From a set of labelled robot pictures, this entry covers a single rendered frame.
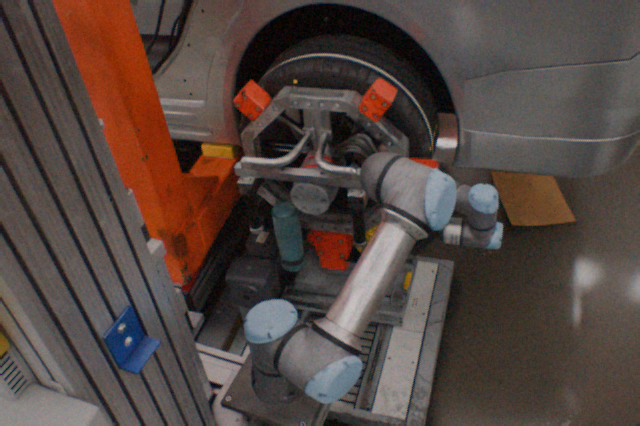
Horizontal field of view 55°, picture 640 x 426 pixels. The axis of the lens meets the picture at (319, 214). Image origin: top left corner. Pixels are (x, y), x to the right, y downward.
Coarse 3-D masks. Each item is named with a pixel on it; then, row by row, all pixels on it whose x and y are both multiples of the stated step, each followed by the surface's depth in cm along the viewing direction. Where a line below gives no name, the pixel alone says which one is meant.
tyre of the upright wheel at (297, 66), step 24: (288, 48) 208; (312, 48) 196; (336, 48) 193; (360, 48) 194; (384, 48) 198; (288, 72) 190; (312, 72) 187; (336, 72) 185; (360, 72) 185; (408, 72) 197; (408, 96) 190; (432, 96) 205; (408, 120) 189; (432, 120) 201; (288, 192) 224
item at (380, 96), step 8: (376, 80) 180; (376, 88) 177; (384, 88) 179; (392, 88) 181; (368, 96) 177; (376, 96) 177; (384, 96) 176; (392, 96) 178; (360, 104) 180; (368, 104) 179; (376, 104) 178; (384, 104) 177; (368, 112) 181; (376, 112) 180; (384, 112) 180; (376, 120) 182
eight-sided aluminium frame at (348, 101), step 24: (288, 96) 186; (312, 96) 184; (336, 96) 184; (360, 96) 184; (264, 120) 194; (360, 120) 184; (384, 120) 187; (384, 144) 187; (408, 144) 191; (264, 192) 215; (312, 216) 221; (336, 216) 219
